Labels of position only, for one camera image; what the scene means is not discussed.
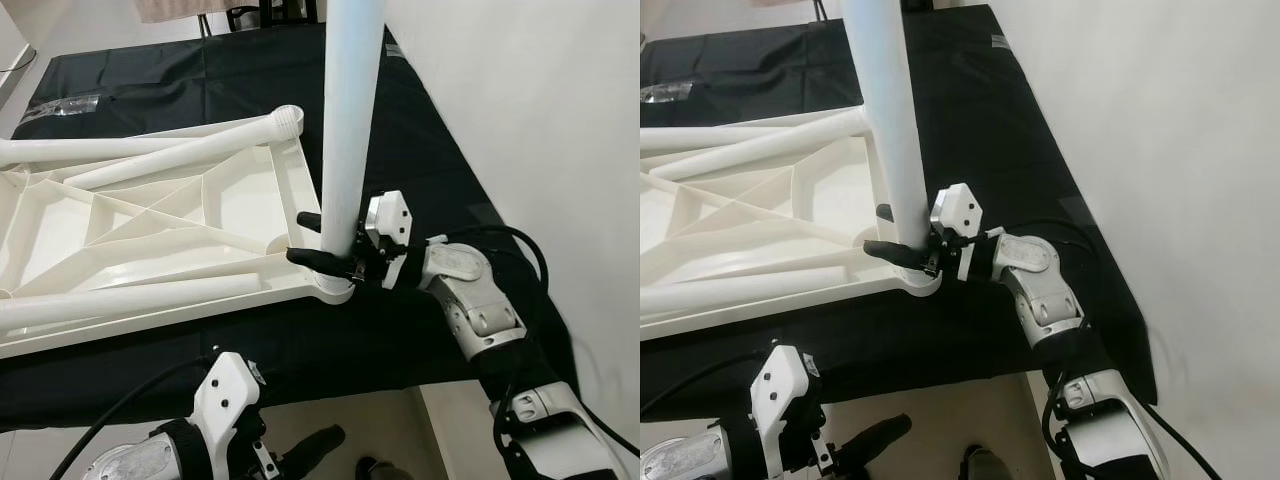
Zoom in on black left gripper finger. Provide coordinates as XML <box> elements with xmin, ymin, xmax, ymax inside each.
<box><xmin>280</xmin><ymin>425</ymin><xmax>347</xmax><ymax>477</ymax></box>
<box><xmin>833</xmin><ymin>413</ymin><xmax>913</xmax><ymax>473</ymax></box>

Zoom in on white plastic children table top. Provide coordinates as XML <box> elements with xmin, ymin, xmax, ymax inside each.
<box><xmin>640</xmin><ymin>105</ymin><xmax>943</xmax><ymax>341</ymax></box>
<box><xmin>0</xmin><ymin>108</ymin><xmax>356</xmax><ymax>361</ymax></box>

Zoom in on black tablecloth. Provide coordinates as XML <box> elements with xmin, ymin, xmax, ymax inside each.
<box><xmin>640</xmin><ymin>5</ymin><xmax>1161</xmax><ymax>421</ymax></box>
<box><xmin>0</xmin><ymin>25</ymin><xmax>581</xmax><ymax>433</ymax></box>

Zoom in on clear plastic tape patch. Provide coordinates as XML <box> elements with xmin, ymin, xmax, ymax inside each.
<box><xmin>22</xmin><ymin>92</ymin><xmax>103</xmax><ymax>123</ymax></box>
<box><xmin>640</xmin><ymin>83</ymin><xmax>693</xmax><ymax>107</ymax></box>

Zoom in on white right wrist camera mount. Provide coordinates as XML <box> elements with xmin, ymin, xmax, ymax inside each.
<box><xmin>930</xmin><ymin>183</ymin><xmax>986</xmax><ymax>283</ymax></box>
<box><xmin>362</xmin><ymin>189</ymin><xmax>415</xmax><ymax>291</ymax></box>

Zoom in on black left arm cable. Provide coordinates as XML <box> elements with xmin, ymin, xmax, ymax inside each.
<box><xmin>640</xmin><ymin>350</ymin><xmax>771</xmax><ymax>416</ymax></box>
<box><xmin>48</xmin><ymin>352</ymin><xmax>219</xmax><ymax>480</ymax></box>

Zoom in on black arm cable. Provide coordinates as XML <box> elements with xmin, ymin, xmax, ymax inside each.
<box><xmin>975</xmin><ymin>218</ymin><xmax>1226</xmax><ymax>480</ymax></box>
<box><xmin>395</xmin><ymin>225</ymin><xmax>640</xmax><ymax>480</ymax></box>
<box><xmin>48</xmin><ymin>352</ymin><xmax>219</xmax><ymax>480</ymax></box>
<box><xmin>640</xmin><ymin>350</ymin><xmax>771</xmax><ymax>416</ymax></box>

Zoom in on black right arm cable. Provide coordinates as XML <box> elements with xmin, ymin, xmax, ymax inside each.
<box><xmin>395</xmin><ymin>225</ymin><xmax>640</xmax><ymax>480</ymax></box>
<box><xmin>975</xmin><ymin>218</ymin><xmax>1226</xmax><ymax>480</ymax></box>

